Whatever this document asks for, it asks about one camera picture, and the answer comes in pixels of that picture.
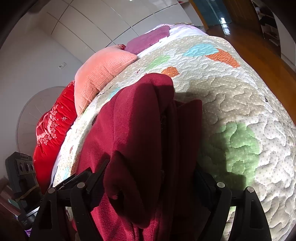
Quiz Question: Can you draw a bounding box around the red floral duvet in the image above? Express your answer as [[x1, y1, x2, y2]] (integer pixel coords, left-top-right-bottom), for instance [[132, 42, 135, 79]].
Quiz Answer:
[[33, 81, 77, 194]]

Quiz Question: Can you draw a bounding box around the heart patterned quilt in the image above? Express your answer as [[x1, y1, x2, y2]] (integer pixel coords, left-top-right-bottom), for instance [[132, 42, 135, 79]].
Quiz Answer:
[[52, 35, 295, 240]]

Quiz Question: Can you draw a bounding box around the white glossy wardrobe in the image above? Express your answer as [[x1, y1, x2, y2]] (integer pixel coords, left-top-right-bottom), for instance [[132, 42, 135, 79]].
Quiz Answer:
[[39, 0, 204, 62]]

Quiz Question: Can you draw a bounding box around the wall socket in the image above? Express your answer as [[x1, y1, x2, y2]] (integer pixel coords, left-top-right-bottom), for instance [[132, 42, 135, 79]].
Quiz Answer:
[[59, 62, 67, 69]]

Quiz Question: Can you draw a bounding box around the purple towel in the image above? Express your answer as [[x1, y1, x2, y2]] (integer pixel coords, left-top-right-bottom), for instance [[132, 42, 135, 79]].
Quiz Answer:
[[125, 25, 171, 55]]

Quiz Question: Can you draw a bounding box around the pink checked pillow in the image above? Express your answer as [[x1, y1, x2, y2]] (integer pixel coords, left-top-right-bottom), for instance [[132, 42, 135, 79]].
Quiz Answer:
[[74, 45, 137, 116]]

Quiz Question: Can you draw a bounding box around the lilac bed sheet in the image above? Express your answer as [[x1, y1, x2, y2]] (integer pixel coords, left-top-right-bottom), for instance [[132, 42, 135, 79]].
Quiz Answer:
[[137, 24, 207, 58]]

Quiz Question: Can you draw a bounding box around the round white headboard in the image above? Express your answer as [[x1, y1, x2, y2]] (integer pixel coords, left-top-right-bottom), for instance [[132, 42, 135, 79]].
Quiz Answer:
[[16, 86, 65, 156]]

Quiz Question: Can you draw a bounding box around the cluttered shoe rack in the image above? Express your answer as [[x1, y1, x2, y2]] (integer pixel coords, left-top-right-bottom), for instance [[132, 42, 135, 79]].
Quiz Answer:
[[251, 0, 280, 55]]

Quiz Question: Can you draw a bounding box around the dark red fleece garment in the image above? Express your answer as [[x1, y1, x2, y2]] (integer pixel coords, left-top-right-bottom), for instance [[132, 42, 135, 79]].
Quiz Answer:
[[77, 73, 202, 240]]

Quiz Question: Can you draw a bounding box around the wooden door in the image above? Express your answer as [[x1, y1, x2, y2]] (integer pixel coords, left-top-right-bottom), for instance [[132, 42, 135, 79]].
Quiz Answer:
[[189, 0, 262, 31]]

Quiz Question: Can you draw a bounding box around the black camera box left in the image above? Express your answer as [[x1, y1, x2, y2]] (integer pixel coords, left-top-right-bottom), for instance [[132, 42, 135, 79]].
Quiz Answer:
[[5, 152, 40, 202]]

